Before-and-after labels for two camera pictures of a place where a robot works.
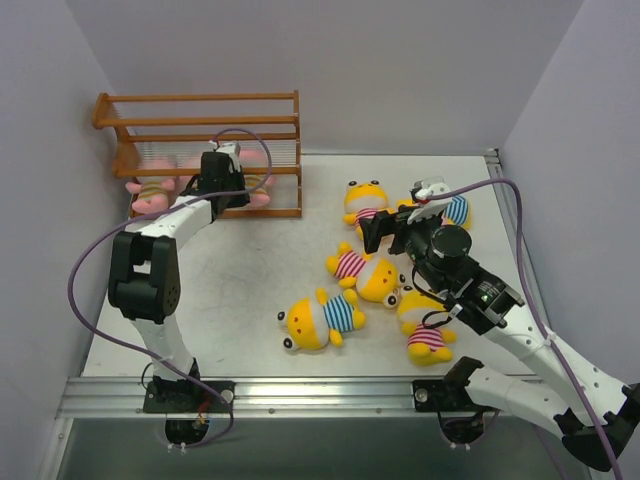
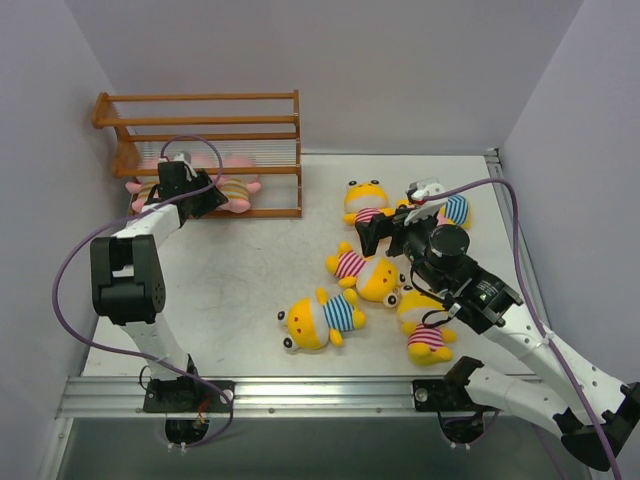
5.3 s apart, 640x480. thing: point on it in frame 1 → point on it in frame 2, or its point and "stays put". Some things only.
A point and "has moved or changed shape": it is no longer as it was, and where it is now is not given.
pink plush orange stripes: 256,158 has moved or changed shape
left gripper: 232,190 → 201,195
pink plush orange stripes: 152,193 stays put
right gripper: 382,228 stays put
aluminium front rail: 255,397 stays put
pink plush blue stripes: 455,212 stays put
